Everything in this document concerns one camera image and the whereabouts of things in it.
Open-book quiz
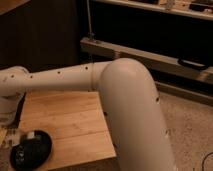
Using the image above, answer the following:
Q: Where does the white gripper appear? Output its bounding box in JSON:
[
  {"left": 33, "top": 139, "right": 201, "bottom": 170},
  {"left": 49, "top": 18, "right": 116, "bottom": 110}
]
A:
[{"left": 0, "top": 100, "right": 21, "bottom": 146}]

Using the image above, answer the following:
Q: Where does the white plastic bottle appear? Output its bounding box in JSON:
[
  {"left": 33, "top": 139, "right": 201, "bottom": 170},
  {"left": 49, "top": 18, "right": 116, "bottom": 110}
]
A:
[{"left": 6, "top": 130, "right": 35, "bottom": 146}]

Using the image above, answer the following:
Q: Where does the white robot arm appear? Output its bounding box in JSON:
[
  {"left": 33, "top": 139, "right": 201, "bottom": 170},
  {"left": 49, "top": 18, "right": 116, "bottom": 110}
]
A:
[{"left": 0, "top": 58, "right": 178, "bottom": 171}]

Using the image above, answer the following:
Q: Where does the black ceramic bowl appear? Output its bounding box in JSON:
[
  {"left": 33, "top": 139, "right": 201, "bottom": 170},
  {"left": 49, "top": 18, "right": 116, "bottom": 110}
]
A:
[{"left": 10, "top": 130, "right": 53, "bottom": 171}]

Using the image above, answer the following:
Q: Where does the wooden table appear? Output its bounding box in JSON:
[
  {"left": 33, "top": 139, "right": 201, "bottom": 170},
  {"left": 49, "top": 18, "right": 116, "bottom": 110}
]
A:
[{"left": 18, "top": 92, "right": 115, "bottom": 171}]

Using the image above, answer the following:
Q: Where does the metal pole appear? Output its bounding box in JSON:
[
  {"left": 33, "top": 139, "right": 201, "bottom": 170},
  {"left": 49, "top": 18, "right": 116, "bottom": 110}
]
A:
[{"left": 86, "top": 0, "right": 94, "bottom": 41}]

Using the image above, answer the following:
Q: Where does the wooden shelf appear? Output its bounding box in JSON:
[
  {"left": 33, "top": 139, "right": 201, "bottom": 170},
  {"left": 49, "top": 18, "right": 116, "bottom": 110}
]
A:
[{"left": 93, "top": 0, "right": 213, "bottom": 21}]

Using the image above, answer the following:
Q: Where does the black cable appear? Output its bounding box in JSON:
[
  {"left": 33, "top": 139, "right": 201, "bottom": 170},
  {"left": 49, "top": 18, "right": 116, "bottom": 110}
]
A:
[{"left": 200, "top": 150, "right": 213, "bottom": 171}]

